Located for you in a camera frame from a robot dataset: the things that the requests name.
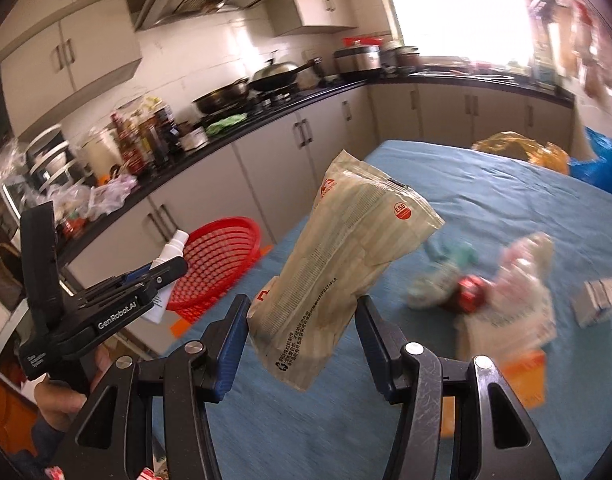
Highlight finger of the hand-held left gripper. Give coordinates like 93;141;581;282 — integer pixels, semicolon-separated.
116;263;154;283
136;256;189;293

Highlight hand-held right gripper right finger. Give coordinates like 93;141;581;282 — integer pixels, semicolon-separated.
355;295;562;480

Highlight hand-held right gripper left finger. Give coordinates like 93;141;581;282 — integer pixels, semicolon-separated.
50;294;251;480

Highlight white spray bottle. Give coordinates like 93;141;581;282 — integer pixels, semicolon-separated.
144;230;191;325

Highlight red plastic basket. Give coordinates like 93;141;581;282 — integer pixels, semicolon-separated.
167;216;263;325

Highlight beige printed plastic packet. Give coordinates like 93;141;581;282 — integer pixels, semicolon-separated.
247;149;445;392

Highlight red drink can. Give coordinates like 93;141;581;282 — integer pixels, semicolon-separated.
448;275;497;316

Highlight orange packet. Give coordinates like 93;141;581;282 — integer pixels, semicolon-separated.
501;350;547;408

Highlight clear plastic wrapper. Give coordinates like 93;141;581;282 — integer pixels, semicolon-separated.
456;232;557;356

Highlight white medicine box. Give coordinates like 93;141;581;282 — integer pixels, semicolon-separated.
571;277;612;328

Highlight person's left hand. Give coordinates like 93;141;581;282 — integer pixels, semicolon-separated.
33;346;111;433

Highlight brown patterned bag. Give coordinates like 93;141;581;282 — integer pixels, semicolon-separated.
0;242;26;306

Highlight crumpled clear plastic bags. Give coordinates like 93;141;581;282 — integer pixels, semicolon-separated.
50;175;139;226

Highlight white rice cooker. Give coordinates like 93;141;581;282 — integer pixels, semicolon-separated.
78;127;124;181

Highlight small white box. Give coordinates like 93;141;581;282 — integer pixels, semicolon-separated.
182;127;209;152

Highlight row of sauce bottles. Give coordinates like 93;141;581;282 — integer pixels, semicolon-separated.
110;95;184;173

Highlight white dish rack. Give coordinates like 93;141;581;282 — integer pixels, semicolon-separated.
26;125;86;196

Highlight green cloth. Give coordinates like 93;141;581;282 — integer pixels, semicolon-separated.
206;115;249;136

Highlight beige base cabinet run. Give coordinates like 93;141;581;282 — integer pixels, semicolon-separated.
60;82;574;281

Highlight black open wok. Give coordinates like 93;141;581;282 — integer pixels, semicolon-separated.
192;77;251;113

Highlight gas stove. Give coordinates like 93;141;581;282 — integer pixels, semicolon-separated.
201;85;307;121

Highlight black kitchen countertop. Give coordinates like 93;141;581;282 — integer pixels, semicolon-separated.
56;72;574;261

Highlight wok with steel lid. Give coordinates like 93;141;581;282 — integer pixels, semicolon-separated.
248;57;323;92

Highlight yellow plastic bag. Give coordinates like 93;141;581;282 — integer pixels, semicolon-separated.
473;131;571;176

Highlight steel pressure cooker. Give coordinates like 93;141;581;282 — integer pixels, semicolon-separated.
333;45;383;77

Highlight red lid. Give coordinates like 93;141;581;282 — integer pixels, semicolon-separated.
341;35;387;48

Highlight blue plastic bag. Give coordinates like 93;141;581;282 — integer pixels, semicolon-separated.
568;127;612;196

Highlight dark cooking pot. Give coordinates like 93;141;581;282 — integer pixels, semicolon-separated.
381;42;421;73

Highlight white green container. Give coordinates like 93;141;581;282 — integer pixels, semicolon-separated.
531;50;559;88

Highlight kitchen window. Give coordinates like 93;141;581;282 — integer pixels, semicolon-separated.
378;0;537;61

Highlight large beige wall cabinet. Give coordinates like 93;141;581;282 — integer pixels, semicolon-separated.
0;0;144;136

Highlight small beige wall cabinet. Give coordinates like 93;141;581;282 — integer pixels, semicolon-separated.
266;0;359;36

